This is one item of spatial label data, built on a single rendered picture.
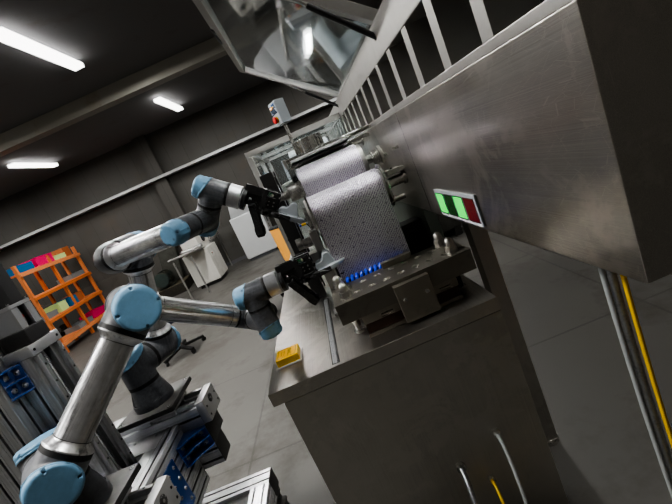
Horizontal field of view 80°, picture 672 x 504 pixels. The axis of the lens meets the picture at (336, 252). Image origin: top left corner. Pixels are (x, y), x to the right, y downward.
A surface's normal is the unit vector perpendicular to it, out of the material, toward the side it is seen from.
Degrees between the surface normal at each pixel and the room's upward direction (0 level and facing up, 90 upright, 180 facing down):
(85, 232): 90
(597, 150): 90
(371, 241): 90
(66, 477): 95
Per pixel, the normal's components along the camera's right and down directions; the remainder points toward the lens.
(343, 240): 0.07, 0.20
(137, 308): 0.64, -0.19
